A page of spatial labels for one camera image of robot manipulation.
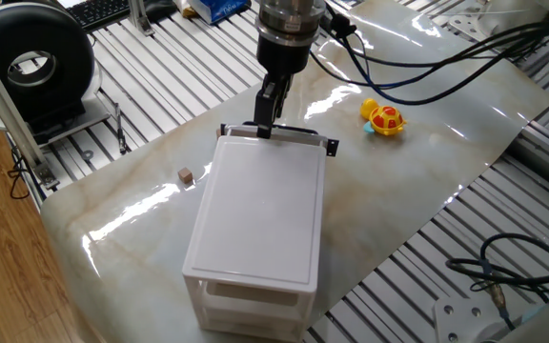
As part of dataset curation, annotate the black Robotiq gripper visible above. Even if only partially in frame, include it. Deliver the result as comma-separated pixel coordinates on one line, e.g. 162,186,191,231
254,35,312,140

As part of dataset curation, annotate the white plastic drawer cabinet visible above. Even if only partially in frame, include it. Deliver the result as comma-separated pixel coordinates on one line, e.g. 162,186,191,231
182,135,328,343

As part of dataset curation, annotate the plain white drawer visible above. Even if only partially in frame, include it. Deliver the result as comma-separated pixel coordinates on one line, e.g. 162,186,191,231
201,304,305,337

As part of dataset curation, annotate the blue box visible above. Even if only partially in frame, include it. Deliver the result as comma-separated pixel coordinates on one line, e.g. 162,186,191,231
181,0,252,26

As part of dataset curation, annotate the yellow orange toy turtle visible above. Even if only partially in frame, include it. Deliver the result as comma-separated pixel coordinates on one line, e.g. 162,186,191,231
358,97,408,138

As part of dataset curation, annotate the marble pattern table mat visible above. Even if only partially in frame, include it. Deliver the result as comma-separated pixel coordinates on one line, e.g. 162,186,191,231
39,0,549,343

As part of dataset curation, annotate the black metal-tipped tool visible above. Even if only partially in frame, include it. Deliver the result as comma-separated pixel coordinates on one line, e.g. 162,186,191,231
112,101,129,155

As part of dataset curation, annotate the black keyboard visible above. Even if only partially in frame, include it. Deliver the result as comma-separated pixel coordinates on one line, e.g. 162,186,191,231
66,0,132,33

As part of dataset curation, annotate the perforated metal plate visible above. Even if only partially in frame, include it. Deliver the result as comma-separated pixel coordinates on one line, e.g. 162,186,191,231
447,12,493,43

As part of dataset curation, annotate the aluminium profile strut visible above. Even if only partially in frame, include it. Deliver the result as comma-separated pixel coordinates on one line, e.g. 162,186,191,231
0,28,60,191

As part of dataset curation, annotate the black cable clamp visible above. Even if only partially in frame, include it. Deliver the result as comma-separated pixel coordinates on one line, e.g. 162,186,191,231
332,12,357,40

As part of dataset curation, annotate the black camera cable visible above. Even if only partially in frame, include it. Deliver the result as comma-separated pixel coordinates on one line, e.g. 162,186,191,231
324,4,549,107

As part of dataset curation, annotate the aluminium profile post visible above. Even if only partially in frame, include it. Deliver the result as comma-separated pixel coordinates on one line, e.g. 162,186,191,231
128,0,156,38

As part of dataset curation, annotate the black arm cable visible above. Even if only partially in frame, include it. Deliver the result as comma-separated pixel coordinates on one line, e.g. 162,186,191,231
310,23,549,69

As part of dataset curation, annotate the black ring shaped device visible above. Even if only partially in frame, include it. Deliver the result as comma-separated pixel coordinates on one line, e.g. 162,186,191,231
0,2,112,147

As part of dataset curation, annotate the grey aluminium rail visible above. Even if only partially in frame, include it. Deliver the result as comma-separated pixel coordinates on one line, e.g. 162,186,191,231
506,121,549,201

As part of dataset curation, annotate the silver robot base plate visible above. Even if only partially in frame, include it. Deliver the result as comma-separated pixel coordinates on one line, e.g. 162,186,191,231
432,294,512,343

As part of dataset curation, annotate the black cable loop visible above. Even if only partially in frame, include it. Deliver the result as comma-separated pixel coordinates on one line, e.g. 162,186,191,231
444,232,549,333

